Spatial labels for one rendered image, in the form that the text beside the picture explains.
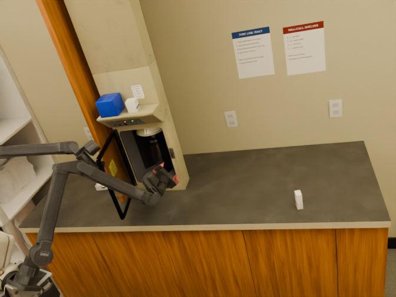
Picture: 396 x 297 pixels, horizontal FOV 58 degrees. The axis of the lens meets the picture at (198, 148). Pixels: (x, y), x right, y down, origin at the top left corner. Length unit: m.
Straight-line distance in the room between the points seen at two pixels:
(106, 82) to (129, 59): 0.19
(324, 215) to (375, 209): 0.23
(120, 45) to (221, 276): 1.38
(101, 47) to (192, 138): 0.92
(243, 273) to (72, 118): 1.57
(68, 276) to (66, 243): 0.33
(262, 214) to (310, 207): 0.24
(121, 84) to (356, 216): 1.31
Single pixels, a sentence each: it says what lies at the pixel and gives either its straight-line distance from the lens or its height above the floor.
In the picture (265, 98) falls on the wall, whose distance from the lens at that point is 2.25.
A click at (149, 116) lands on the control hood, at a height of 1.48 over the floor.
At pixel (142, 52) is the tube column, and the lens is 1.82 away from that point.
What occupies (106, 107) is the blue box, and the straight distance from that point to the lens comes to 1.89.
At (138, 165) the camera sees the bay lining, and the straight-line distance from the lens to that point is 2.24.
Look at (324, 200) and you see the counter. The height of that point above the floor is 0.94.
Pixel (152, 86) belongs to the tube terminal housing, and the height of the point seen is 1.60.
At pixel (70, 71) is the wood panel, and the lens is 1.92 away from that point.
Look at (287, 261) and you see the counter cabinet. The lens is 2.05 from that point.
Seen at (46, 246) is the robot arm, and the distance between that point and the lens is 1.60.
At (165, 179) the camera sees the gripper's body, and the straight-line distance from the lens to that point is 1.84.
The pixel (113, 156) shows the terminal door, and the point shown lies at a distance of 2.00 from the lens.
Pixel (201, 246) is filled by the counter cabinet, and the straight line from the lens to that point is 2.05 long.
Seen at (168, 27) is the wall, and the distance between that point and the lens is 2.20.
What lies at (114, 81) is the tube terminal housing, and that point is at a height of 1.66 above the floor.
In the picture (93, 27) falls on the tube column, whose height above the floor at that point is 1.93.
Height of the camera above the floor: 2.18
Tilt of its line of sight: 29 degrees down
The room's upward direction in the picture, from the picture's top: 14 degrees counter-clockwise
